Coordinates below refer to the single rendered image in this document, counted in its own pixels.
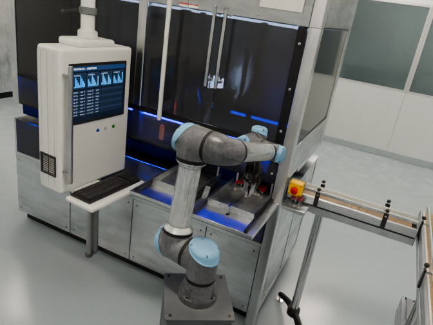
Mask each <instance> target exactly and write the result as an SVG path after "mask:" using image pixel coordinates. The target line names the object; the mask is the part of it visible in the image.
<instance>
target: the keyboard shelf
mask: <svg viewBox="0 0 433 325"><path fill-rule="evenodd" d="M96 182H99V181H98V180H95V181H92V182H89V183H87V184H84V185H82V186H79V187H77V188H74V189H72V190H69V191H70V192H74V191H77V190H80V189H81V188H84V187H87V186H89V185H91V184H94V183H96ZM142 183H144V181H142V180H140V182H137V183H135V184H133V185H131V186H129V187H127V188H125V189H122V190H120V191H118V192H115V193H113V194H111V195H109V196H107V197H105V198H103V199H100V200H98V201H96V202H93V203H91V204H88V203H86V202H83V201H81V200H79V199H77V198H75V197H72V196H71V195H69V196H67V197H66V201H68V202H70V203H72V204H75V205H77V206H79V207H81V208H83V209H85V210H87V211H89V212H92V213H93V212H96V211H97V210H100V209H102V208H104V207H106V206H108V205H110V204H112V203H114V202H116V201H119V200H121V199H123V198H125V197H127V196H129V195H131V194H130V190H131V189H133V188H134V187H136V186H138V185H140V184H142Z"/></svg>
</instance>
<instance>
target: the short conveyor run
mask: <svg viewBox="0 0 433 325"><path fill-rule="evenodd" d="M322 183H323V184H321V186H317V185H313V184H310V183H308V182H307V183H305V185H306V186H305V188H304V191H303V194H302V195H301V197H303V204H306V205H309V209H308V210H307V211H308V212H311V213H315V214H317V215H321V216H324V217H327V218H330V219H333V220H335V221H339V222H342V223H345V224H348V225H351V226H354V227H357V228H360V229H363V230H366V231H369V232H372V233H375V234H378V235H381V236H384V237H387V238H390V239H393V240H395V241H399V242H402V243H405V244H408V245H411V246H413V244H414V241H415V239H416V236H417V234H418V221H415V220H417V219H418V216H415V215H411V214H408V213H405V212H401V211H398V210H395V209H392V208H390V204H389V203H391V200H390V199H388V200H387V202H388V203H386V204H385V206H382V205H379V204H375V203H373V202H369V201H365V200H363V199H359V198H356V197H352V196H350V195H345V194H343V193H340V192H336V191H333V190H329V189H327V188H325V184H324V183H326V181H325V180H323V181H322ZM307 186H308V187H307ZM309 187H311V188H309ZM313 188H315V189H317V190H315V189H313ZM326 192H327V193H326ZM329 193H331V194H329ZM332 194H334V195H332ZM336 195H337V196H336ZM338 196H339V197H338ZM342 197H344V198H346V199H344V198H342ZM348 199H350V200H348ZM351 200H352V201H351ZM355 201H356V202H355ZM359 202H360V203H359ZM361 203H363V204H361ZM365 204H366V205H365ZM367 205H369V206H367ZM371 206H373V207H375V208H373V207H371ZM378 208H379V209H378ZM380 209H381V210H380ZM390 212H392V213H390ZM394 213H396V214H394ZM397 214H398V215H397ZM400 215H402V216H405V217H402V216H400ZM407 217H408V218H407ZM409 218H410V219H409ZM413 219H415V220H413Z"/></svg>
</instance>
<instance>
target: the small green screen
mask: <svg viewBox="0 0 433 325"><path fill-rule="evenodd" d="M304 4H305V0H260V5H259V7H263V8H272V9H276V10H285V11H289V12H298V13H303V8H304Z"/></svg>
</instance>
